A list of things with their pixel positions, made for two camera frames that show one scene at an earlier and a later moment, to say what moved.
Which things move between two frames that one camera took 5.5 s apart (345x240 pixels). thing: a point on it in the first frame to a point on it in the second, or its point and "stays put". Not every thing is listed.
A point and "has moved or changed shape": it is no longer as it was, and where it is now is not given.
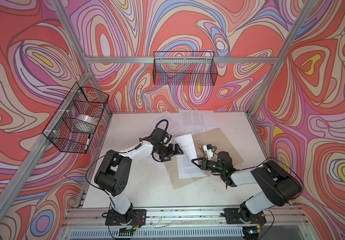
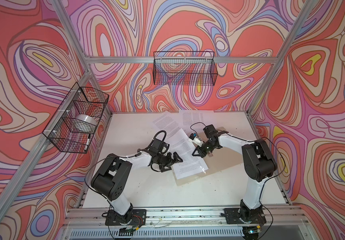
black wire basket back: x=186 y=68 stays put
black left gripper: x=171 y=152 to x=169 y=161
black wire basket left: x=71 y=128 stays put
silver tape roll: x=85 y=123 stays put
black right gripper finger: x=200 y=162 to x=200 y=153
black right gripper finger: x=207 y=167 to x=202 y=153
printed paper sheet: x=187 y=168 has moved or changed shape
